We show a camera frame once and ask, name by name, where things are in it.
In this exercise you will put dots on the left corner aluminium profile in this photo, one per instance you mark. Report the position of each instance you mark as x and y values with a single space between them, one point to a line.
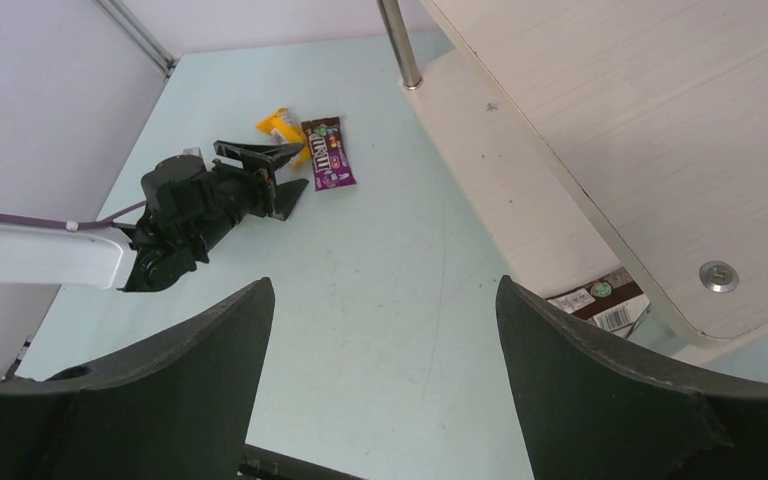
138 33

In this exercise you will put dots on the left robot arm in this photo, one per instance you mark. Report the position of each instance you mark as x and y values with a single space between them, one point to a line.
56 252

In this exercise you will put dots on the white two-tier shelf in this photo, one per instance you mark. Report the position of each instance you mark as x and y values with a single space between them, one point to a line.
591 135

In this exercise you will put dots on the brown candy bag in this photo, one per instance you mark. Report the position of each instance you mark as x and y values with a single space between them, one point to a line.
614 303

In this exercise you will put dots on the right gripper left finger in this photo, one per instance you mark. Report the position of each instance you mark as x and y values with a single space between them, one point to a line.
175 405

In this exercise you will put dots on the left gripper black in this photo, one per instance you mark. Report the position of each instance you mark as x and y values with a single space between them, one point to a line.
190 208

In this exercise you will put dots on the yellow candy bar wrapper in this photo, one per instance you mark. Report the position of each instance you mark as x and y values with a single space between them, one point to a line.
282 127

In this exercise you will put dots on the purple candy bag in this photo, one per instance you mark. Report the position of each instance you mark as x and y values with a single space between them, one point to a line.
329 161

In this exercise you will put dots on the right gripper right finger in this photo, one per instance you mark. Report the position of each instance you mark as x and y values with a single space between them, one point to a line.
592 405

